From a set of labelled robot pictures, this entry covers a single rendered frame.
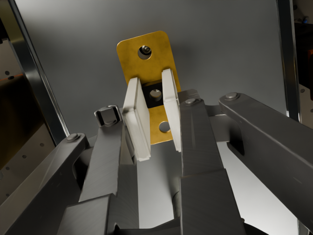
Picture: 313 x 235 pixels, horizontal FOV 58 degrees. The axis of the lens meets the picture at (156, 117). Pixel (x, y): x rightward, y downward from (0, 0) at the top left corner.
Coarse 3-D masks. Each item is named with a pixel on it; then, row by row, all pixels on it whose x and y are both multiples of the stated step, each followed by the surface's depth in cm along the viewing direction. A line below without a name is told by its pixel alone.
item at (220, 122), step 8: (184, 96) 16; (192, 96) 16; (208, 112) 13; (216, 112) 13; (216, 120) 13; (224, 120) 13; (232, 120) 12; (216, 128) 13; (224, 128) 13; (232, 128) 13; (216, 136) 13; (224, 136) 13; (232, 136) 13; (240, 136) 13
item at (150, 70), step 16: (160, 32) 20; (128, 48) 20; (160, 48) 20; (128, 64) 20; (144, 64) 20; (160, 64) 20; (128, 80) 21; (144, 80) 21; (160, 80) 21; (176, 80) 21; (144, 96) 20; (160, 96) 21; (160, 112) 22
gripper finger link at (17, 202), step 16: (64, 144) 13; (80, 144) 13; (48, 160) 12; (64, 160) 11; (32, 176) 11; (48, 176) 10; (64, 176) 11; (16, 192) 10; (32, 192) 10; (48, 192) 10; (64, 192) 11; (80, 192) 12; (0, 208) 9; (16, 208) 9; (32, 208) 9; (48, 208) 10; (64, 208) 11; (0, 224) 8; (16, 224) 8; (32, 224) 9; (48, 224) 10
